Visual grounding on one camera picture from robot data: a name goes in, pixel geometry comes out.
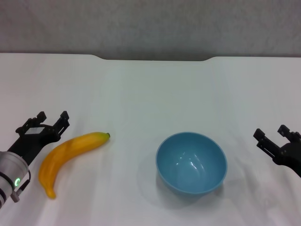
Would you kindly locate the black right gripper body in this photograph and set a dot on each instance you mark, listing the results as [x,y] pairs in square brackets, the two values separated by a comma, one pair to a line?
[290,155]

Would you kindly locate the yellow banana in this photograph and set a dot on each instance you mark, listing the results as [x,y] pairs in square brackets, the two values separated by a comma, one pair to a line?
[58,153]

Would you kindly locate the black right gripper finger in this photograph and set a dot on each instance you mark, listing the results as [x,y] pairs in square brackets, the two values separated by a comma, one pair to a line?
[265,142]
[290,135]

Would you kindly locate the blue plastic bowl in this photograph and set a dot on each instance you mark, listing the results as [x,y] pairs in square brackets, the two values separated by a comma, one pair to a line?
[191,164]

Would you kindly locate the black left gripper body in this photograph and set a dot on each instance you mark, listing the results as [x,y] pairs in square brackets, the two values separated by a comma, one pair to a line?
[33,142]

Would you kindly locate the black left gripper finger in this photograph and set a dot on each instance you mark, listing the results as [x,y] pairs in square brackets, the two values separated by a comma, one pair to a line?
[35,120]
[63,123]

